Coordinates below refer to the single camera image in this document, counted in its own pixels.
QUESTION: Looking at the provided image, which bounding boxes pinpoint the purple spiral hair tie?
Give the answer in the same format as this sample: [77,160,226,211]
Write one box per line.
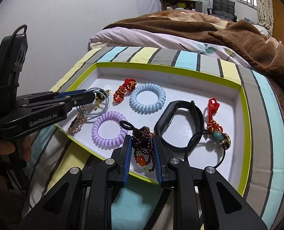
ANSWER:
[91,111,129,149]

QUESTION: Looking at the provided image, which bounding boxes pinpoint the black hair tie teal bead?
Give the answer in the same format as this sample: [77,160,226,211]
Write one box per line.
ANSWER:
[184,129,231,169]

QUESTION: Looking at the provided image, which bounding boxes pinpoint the light blue spiral hair tie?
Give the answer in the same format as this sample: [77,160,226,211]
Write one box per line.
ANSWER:
[128,82,167,115]

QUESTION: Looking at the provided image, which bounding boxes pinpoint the dark red bead bracelet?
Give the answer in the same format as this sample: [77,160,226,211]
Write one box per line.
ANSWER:
[119,120,157,173]

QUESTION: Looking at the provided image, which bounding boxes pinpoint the person's left hand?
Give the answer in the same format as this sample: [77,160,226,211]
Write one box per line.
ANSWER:
[0,135,32,162]

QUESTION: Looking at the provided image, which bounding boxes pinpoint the black gold small charm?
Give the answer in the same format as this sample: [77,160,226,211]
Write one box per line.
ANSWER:
[94,89,110,110]

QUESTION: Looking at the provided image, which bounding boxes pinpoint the striped bed sheet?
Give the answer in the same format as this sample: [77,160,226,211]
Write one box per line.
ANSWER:
[27,47,284,229]

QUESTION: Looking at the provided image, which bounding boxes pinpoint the black fitness band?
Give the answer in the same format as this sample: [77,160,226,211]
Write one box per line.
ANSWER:
[154,100,204,153]

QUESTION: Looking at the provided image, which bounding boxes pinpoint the green shallow box tray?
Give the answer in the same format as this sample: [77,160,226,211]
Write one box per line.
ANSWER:
[54,61,252,194]

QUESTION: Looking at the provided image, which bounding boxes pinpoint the brown fleece blanket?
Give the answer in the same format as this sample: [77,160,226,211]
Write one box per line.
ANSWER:
[106,10,284,92]

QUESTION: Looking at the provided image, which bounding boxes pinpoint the black office chair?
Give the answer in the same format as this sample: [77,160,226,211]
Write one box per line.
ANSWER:
[207,0,237,22]

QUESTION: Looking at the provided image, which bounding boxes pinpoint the patterned curtain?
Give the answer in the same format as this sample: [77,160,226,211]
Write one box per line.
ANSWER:
[256,0,274,36]

